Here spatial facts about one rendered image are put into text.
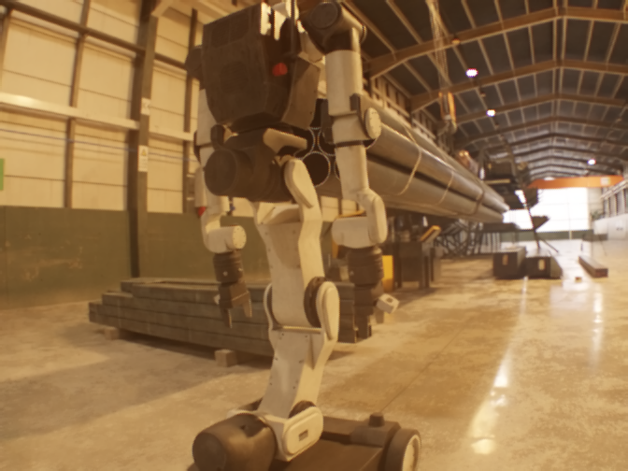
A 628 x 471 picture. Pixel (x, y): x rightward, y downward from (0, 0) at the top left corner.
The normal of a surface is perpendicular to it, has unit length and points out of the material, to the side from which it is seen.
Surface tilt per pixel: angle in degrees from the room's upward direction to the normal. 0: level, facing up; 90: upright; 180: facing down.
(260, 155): 90
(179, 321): 90
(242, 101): 105
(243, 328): 90
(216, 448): 66
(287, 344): 60
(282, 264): 100
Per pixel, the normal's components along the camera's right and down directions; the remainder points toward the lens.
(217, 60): -0.44, 0.27
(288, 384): -0.43, -0.49
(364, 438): -0.36, -0.70
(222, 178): -0.47, 0.01
